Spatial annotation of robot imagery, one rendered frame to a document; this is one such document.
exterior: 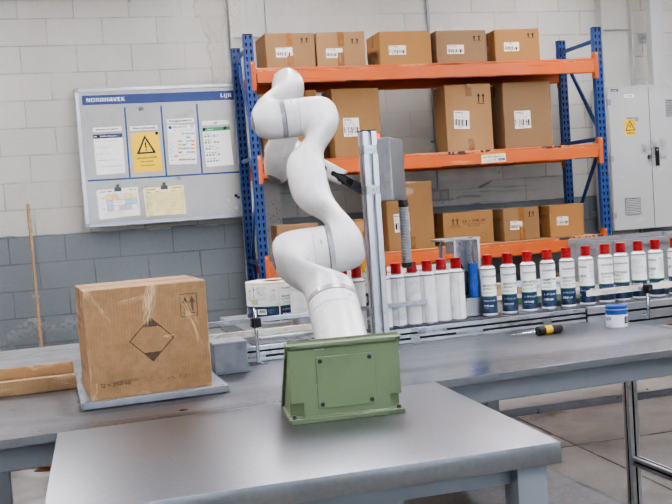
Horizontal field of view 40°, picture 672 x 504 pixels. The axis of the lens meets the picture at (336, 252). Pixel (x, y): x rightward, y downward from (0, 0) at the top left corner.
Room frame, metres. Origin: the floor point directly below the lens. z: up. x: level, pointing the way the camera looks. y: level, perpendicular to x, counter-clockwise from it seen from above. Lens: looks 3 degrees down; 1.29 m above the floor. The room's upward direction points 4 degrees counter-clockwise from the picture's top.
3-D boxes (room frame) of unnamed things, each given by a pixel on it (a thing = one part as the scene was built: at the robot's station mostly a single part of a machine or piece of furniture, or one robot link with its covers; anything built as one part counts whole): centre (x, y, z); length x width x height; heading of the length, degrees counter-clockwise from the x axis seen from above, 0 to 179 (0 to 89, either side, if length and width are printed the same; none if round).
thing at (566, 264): (3.11, -0.78, 0.98); 0.05 x 0.05 x 0.20
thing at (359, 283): (2.88, -0.06, 0.98); 0.05 x 0.05 x 0.20
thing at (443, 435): (1.96, 0.17, 0.81); 0.90 x 0.90 x 0.04; 15
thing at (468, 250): (3.08, -0.41, 1.01); 0.14 x 0.13 x 0.26; 108
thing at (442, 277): (2.97, -0.34, 0.98); 0.05 x 0.05 x 0.20
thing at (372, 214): (2.74, -0.12, 1.16); 0.04 x 0.04 x 0.67; 18
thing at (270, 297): (3.32, 0.24, 0.95); 0.20 x 0.20 x 0.14
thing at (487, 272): (3.02, -0.50, 0.98); 0.05 x 0.05 x 0.20
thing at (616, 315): (2.93, -0.89, 0.87); 0.07 x 0.07 x 0.07
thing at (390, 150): (2.82, -0.16, 1.38); 0.17 x 0.10 x 0.19; 163
